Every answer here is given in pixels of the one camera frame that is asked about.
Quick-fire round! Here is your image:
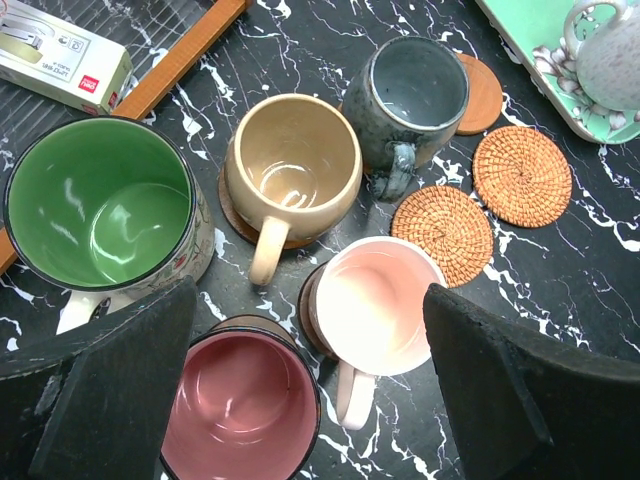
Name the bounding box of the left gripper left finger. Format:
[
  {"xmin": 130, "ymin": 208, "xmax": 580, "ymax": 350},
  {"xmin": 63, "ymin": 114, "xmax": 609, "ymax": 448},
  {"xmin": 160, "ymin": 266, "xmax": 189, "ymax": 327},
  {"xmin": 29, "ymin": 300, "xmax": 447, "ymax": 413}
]
[{"xmin": 1, "ymin": 277, "xmax": 198, "ymax": 479}]

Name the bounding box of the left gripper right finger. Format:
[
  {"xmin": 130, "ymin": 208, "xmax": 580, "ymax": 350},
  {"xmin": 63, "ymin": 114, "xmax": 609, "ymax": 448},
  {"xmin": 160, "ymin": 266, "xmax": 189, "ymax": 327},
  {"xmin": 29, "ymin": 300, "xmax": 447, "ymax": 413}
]
[{"xmin": 423, "ymin": 284, "xmax": 639, "ymax": 479}]

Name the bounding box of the pink halloween mug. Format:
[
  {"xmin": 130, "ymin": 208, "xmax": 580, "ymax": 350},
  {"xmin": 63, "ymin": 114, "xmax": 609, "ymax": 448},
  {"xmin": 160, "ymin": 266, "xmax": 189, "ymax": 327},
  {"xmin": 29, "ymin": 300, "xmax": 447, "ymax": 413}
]
[{"xmin": 161, "ymin": 328, "xmax": 321, "ymax": 479}]

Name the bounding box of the pale pink mug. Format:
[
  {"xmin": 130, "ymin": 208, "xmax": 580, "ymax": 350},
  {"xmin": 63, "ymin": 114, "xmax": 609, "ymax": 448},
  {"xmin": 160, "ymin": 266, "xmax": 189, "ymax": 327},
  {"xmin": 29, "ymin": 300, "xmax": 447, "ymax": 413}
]
[{"xmin": 308, "ymin": 236, "xmax": 447, "ymax": 430}]

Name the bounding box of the green inside mug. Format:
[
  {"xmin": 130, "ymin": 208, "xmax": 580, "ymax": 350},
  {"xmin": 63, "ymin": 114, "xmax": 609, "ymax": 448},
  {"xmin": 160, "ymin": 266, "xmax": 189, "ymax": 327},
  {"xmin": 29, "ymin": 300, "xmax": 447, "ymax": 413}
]
[{"xmin": 4, "ymin": 116, "xmax": 215, "ymax": 333}]

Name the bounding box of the woven rattan coaster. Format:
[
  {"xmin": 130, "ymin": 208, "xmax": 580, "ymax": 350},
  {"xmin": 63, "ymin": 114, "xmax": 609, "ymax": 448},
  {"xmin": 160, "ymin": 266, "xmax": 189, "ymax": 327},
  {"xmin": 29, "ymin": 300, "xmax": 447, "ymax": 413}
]
[
  {"xmin": 390, "ymin": 185, "xmax": 493, "ymax": 287},
  {"xmin": 472, "ymin": 126, "xmax": 572, "ymax": 228}
]

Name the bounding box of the brown ringed wooden saucer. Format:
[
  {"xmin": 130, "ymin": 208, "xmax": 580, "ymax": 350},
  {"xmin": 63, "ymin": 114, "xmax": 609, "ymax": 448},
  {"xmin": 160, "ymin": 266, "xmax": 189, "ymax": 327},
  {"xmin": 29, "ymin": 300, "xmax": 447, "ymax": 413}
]
[{"xmin": 218, "ymin": 168, "xmax": 317, "ymax": 250}]

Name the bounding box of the light wood coaster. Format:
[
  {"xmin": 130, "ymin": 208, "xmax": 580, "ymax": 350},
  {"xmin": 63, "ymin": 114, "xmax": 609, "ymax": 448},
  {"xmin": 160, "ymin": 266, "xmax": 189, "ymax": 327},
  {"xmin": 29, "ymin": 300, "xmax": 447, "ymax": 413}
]
[{"xmin": 457, "ymin": 53, "xmax": 502, "ymax": 135}]

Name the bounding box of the brown stoneware mug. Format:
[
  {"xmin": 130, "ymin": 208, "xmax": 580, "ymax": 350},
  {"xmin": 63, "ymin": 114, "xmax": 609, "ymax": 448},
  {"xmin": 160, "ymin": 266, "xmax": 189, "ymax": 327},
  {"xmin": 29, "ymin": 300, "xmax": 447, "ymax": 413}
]
[{"xmin": 224, "ymin": 93, "xmax": 363, "ymax": 285}]

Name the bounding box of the grey mug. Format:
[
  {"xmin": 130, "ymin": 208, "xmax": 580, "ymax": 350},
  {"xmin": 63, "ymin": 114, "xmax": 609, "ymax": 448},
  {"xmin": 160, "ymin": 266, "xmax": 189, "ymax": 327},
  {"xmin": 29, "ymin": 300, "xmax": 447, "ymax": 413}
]
[{"xmin": 341, "ymin": 36, "xmax": 470, "ymax": 202}]

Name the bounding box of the white cream mug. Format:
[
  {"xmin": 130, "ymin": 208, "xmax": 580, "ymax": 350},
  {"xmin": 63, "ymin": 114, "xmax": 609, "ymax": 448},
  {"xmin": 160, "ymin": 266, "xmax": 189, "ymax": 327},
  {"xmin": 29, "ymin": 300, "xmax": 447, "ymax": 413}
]
[{"xmin": 563, "ymin": 0, "xmax": 639, "ymax": 111}]

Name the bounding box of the orange wooden shelf rack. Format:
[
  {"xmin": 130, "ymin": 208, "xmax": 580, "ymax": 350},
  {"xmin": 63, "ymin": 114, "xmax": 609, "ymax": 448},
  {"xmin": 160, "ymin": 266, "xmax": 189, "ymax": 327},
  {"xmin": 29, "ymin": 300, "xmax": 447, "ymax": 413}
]
[{"xmin": 0, "ymin": 0, "xmax": 254, "ymax": 276}]

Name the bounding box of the green floral tray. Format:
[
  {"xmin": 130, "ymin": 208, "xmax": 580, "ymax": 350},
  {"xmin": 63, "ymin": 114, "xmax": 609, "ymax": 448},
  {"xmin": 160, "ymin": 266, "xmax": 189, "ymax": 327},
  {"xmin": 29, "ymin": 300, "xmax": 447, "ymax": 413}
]
[{"xmin": 477, "ymin": 1, "xmax": 639, "ymax": 144}]

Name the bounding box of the white green small box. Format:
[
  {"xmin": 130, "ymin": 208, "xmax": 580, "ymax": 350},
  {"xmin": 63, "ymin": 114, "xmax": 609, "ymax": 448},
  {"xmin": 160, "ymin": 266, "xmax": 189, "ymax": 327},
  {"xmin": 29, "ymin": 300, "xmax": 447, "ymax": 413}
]
[{"xmin": 1, "ymin": 1, "xmax": 133, "ymax": 115}]

